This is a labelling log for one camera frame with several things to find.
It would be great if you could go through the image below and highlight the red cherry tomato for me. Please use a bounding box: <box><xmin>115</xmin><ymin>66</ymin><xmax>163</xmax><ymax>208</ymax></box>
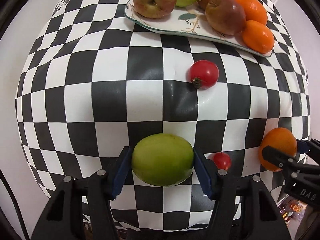
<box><xmin>188</xmin><ymin>60</ymin><xmax>220</xmax><ymax>89</ymax></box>
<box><xmin>212</xmin><ymin>152</ymin><xmax>232</xmax><ymax>171</ymax></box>

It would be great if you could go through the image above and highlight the small orange front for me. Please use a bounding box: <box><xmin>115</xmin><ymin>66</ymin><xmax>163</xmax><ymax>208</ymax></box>
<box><xmin>258</xmin><ymin>127</ymin><xmax>297</xmax><ymax>172</ymax></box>

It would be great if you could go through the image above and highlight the large orange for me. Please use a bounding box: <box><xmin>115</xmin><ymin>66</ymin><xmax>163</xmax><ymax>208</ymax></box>
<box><xmin>241</xmin><ymin>20</ymin><xmax>274</xmax><ymax>54</ymax></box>

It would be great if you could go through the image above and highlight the red brown apple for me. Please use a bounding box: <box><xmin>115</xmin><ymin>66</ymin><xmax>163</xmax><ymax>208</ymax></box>
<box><xmin>205</xmin><ymin>0</ymin><xmax>246</xmax><ymax>35</ymax></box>

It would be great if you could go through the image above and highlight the black white checkered cloth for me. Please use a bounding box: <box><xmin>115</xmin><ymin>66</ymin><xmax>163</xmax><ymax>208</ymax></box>
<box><xmin>15</xmin><ymin>0</ymin><xmax>311</xmax><ymax>233</ymax></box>

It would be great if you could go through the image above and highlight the floral oval plate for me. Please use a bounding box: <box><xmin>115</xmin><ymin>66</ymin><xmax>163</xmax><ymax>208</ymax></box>
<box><xmin>124</xmin><ymin>0</ymin><xmax>273</xmax><ymax>57</ymax></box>

